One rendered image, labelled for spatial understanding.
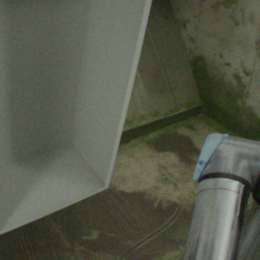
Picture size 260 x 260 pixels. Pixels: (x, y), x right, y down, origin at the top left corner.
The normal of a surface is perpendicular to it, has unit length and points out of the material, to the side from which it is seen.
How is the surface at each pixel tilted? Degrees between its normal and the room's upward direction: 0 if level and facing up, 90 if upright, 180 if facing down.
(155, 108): 57
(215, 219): 29
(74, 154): 12
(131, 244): 0
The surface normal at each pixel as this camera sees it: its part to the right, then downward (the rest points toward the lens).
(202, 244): -0.61, -0.60
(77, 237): 0.01, -0.87
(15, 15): 0.55, 0.58
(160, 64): 0.44, -0.11
